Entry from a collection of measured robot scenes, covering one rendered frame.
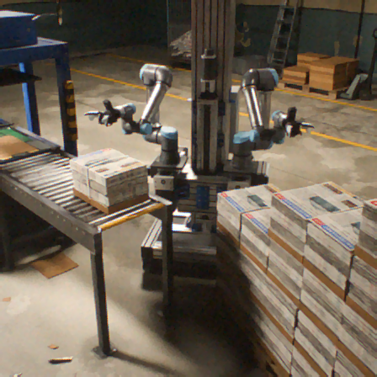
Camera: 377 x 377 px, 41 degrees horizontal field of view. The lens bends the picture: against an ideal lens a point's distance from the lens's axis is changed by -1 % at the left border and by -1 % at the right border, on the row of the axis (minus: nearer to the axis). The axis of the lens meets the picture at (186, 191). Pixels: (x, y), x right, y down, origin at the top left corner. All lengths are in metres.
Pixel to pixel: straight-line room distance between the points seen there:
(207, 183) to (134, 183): 0.75
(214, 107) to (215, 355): 1.56
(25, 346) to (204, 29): 2.25
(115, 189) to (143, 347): 0.97
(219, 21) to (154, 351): 2.06
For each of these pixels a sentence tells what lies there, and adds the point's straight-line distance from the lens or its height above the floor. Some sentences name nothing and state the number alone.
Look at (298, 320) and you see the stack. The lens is 2.51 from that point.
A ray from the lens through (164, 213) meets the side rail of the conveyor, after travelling 2.92.
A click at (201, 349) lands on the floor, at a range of 3.08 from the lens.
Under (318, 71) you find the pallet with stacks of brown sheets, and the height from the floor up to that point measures 0.42.
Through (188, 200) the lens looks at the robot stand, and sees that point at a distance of 3.49.
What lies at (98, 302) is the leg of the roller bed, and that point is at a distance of 2.86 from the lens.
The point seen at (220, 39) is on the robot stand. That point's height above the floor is 1.63.
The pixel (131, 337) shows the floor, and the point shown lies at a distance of 3.18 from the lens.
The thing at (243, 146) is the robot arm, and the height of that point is 0.98.
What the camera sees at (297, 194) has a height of 1.07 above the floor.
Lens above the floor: 2.07
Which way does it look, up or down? 24 degrees down
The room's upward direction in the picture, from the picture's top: straight up
